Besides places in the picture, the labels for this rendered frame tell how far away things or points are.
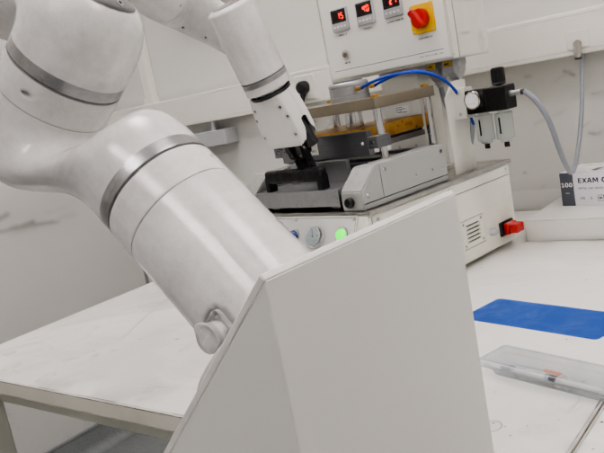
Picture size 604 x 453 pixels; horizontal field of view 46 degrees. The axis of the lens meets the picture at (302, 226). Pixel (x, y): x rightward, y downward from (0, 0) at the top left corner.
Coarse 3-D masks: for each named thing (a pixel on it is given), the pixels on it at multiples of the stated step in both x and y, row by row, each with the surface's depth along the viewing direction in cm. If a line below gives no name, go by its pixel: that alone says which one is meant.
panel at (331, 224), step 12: (324, 216) 125; (336, 216) 123; (348, 216) 121; (288, 228) 132; (300, 228) 129; (324, 228) 125; (336, 228) 123; (348, 228) 121; (300, 240) 129; (324, 240) 124; (336, 240) 122
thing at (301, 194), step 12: (336, 168) 130; (348, 168) 129; (336, 180) 131; (264, 192) 137; (276, 192) 133; (288, 192) 131; (300, 192) 129; (312, 192) 127; (324, 192) 124; (336, 192) 122; (264, 204) 137; (276, 204) 134; (288, 204) 132; (300, 204) 129; (312, 204) 127; (324, 204) 125; (336, 204) 123
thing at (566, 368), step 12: (504, 348) 92; (516, 348) 91; (492, 360) 89; (504, 360) 88; (516, 360) 88; (528, 360) 87; (540, 360) 86; (552, 360) 86; (564, 360) 85; (576, 360) 84; (540, 372) 83; (552, 372) 83; (564, 372) 82; (576, 372) 81; (588, 372) 81; (600, 372) 80; (588, 384) 78; (600, 384) 78
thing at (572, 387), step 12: (480, 360) 90; (504, 372) 88; (516, 372) 86; (528, 372) 84; (540, 384) 84; (552, 384) 82; (564, 384) 80; (576, 384) 79; (588, 396) 79; (600, 396) 78
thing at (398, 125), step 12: (348, 120) 140; (360, 120) 140; (372, 120) 148; (384, 120) 140; (396, 120) 134; (408, 120) 137; (420, 120) 139; (324, 132) 139; (336, 132) 134; (348, 132) 132; (372, 132) 129; (396, 132) 134; (408, 132) 137; (420, 132) 139
